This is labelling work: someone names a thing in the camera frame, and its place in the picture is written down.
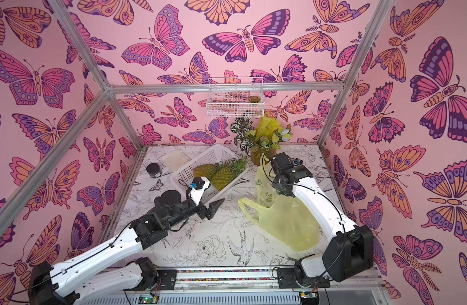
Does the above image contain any pineapple nearer basket front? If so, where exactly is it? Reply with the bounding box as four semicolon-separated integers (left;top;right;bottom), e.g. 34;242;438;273
210;157;248;191

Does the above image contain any pineapple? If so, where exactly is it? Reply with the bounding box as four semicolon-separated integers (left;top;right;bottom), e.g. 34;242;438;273
193;163;222;180

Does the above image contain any yellow-green plastic bag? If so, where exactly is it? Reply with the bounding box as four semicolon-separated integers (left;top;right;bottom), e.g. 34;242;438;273
238;160;320;252

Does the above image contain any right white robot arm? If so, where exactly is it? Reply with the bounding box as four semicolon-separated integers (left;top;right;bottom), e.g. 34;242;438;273
269;152;374;287

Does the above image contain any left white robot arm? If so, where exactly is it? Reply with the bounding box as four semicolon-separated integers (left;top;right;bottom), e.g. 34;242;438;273
27;191;224;304

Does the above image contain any white perforated plastic basket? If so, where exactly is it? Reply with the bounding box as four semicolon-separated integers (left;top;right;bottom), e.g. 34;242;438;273
171;145;248;203

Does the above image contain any potted plant with yellow-green leaves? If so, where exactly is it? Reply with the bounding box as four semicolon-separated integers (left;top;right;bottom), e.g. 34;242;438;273
230;116;293;166

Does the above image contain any small black round jar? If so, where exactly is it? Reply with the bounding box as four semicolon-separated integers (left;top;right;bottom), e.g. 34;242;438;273
146;163;162;179

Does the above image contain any beige cloth pad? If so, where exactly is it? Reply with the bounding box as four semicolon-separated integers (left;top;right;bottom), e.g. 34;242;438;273
162;149;191;172

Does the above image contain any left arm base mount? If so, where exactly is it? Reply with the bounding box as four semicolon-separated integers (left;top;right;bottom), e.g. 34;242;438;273
133;269;178;291

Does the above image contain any aluminium front rail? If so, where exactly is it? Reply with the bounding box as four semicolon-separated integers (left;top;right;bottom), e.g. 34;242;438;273
84;266;392;304

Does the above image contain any small plant in wire basket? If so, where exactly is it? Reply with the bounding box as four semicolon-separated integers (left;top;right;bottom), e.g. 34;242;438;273
249;96;261;104

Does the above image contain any white wire wall basket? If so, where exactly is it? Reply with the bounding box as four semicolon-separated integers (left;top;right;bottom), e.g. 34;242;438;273
204;76;265;119

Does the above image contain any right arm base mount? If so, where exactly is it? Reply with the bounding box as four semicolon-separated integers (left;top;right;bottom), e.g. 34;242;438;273
272;265;331;289

